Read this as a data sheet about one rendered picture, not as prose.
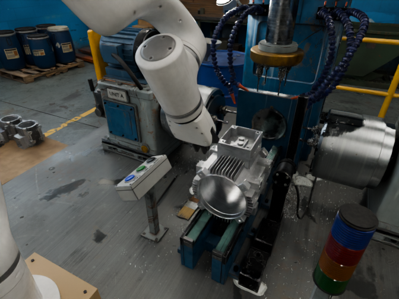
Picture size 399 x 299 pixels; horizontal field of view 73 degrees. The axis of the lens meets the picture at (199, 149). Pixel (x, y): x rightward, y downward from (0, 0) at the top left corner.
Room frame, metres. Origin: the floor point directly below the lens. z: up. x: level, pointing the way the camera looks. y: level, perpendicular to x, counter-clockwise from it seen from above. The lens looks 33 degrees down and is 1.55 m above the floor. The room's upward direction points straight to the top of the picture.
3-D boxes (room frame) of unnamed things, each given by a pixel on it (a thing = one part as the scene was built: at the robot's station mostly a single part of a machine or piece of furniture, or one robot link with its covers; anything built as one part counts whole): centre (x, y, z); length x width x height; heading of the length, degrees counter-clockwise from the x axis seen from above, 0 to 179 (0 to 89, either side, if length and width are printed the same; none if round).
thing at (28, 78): (5.12, 2.93, 0.37); 1.20 x 0.80 x 0.74; 149
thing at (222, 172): (0.66, -0.11, 1.01); 0.20 x 0.19 x 0.19; 153
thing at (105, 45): (1.20, 0.33, 1.16); 0.33 x 0.26 x 0.42; 62
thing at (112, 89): (1.21, 0.28, 0.99); 0.35 x 0.31 x 0.37; 62
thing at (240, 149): (0.70, -0.12, 1.11); 0.12 x 0.11 x 0.07; 153
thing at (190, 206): (0.78, 0.01, 0.80); 0.21 x 0.05 x 0.01; 152
